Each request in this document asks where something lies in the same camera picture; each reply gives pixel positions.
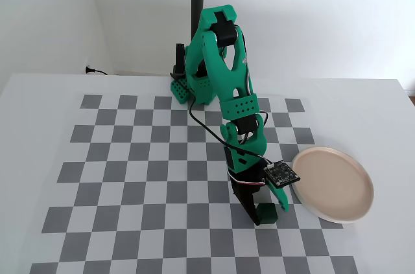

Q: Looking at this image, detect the black table clamp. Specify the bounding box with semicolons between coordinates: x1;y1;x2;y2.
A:
171;43;188;80

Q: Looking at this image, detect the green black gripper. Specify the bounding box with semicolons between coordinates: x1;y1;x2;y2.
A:
224;146;291;227

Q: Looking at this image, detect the black wall power plug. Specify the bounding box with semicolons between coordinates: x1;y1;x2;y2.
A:
84;65;110;76

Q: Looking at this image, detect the white servo wire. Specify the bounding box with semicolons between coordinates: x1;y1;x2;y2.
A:
228;170;267;188

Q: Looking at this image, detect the black camera circuit board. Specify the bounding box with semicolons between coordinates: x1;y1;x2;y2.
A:
263;159;302;188

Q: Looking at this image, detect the black camera cable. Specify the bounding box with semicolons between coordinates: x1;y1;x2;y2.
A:
187;91;270;166

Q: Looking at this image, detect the dark green dice cube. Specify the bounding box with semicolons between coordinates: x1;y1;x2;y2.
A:
257;203;278;225

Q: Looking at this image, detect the grey white checkerboard mat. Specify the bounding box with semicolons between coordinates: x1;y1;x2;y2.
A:
30;94;359;274

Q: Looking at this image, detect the beige round plate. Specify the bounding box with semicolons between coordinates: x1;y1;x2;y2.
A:
290;146;375;224

